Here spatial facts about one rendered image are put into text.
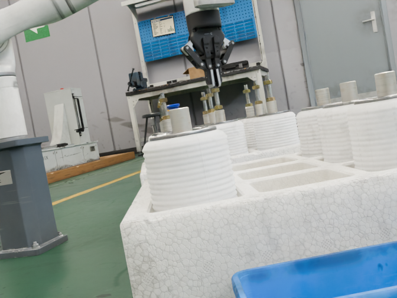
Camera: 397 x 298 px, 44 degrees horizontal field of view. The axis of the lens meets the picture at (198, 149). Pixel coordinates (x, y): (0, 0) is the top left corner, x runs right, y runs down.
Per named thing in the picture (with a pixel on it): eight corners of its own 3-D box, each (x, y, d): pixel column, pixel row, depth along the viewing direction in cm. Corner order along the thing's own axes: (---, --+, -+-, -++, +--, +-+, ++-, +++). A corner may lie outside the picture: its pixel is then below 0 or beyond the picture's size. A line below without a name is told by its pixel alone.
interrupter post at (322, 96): (319, 110, 78) (316, 89, 77) (315, 110, 80) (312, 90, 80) (334, 107, 78) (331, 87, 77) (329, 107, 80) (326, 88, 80)
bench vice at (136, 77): (139, 92, 589) (135, 72, 588) (152, 89, 584) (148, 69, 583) (124, 91, 550) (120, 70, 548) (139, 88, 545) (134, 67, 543)
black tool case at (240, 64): (216, 77, 586) (214, 69, 586) (250, 71, 580) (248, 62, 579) (212, 75, 553) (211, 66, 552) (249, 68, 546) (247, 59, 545)
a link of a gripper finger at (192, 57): (181, 46, 106) (201, 64, 108) (177, 52, 105) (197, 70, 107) (186, 43, 103) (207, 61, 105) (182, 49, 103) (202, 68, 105)
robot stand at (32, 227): (-8, 260, 129) (-31, 148, 127) (25, 244, 143) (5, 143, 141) (38, 255, 124) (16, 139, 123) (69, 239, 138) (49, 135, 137)
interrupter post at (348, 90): (345, 106, 66) (341, 83, 66) (339, 107, 68) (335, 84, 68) (363, 103, 66) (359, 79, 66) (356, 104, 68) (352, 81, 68)
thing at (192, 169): (169, 317, 50) (137, 144, 49) (169, 286, 60) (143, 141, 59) (260, 299, 51) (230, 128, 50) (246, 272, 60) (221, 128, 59)
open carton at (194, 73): (196, 82, 609) (193, 64, 608) (224, 76, 589) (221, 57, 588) (183, 83, 584) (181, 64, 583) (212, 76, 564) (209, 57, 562)
